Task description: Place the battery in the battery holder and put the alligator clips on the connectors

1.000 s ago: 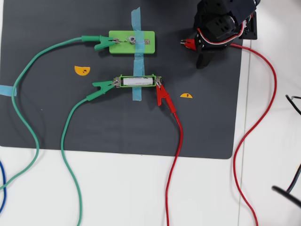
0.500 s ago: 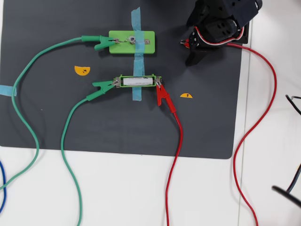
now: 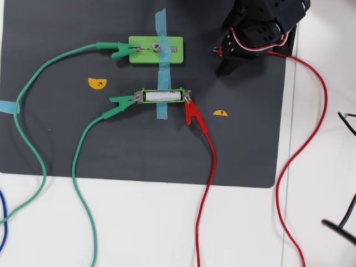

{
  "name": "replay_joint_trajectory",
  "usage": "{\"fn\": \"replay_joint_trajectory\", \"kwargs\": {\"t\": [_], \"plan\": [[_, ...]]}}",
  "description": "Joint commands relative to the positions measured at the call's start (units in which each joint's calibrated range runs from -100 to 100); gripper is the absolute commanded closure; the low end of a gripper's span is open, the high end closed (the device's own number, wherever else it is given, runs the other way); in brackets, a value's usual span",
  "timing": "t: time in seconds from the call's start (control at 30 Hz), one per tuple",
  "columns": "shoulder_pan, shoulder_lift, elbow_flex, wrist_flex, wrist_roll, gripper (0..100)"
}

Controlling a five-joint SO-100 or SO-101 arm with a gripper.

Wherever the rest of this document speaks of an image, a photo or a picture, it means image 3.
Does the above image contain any white red black servo wire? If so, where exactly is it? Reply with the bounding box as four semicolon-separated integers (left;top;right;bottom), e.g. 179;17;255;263
229;26;292;53

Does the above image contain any green cable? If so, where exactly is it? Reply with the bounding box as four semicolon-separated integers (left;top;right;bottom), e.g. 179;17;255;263
0;43;98;225
71;115;106;267

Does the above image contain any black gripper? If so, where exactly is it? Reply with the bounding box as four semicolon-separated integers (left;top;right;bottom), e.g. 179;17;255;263
216;16;289;77

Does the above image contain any white AA battery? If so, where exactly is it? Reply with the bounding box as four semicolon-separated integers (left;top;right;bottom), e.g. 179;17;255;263
146;91;181;101

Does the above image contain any dark grey work mat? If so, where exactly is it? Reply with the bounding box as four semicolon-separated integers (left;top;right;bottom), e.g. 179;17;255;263
0;0;292;189

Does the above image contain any short blue tape piece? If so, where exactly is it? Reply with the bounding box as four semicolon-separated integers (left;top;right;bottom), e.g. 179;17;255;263
0;100;21;115

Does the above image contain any blue cable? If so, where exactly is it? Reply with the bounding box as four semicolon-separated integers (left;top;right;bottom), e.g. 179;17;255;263
0;190;8;251

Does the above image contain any red cable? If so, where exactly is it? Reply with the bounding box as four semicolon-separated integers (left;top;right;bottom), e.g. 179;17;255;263
195;132;217;267
266;50;329;267

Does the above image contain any green battery holder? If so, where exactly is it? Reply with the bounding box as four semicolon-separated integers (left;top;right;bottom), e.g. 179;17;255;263
134;87;192;105

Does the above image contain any black blurred rod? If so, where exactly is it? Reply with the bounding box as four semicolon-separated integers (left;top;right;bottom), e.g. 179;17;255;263
321;219;356;247

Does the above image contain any green alligator clip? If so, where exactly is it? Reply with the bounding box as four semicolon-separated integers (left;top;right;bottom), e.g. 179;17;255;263
102;94;141;120
96;41;141;60

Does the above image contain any thin black cable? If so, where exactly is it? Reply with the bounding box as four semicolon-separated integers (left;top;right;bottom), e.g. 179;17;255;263
338;111;356;137

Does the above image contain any dark grey cable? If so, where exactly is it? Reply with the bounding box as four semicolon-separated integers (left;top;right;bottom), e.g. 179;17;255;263
338;193;356;229

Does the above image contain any green bulb holder board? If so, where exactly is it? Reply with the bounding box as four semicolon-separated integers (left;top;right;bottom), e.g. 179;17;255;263
128;36;184;65

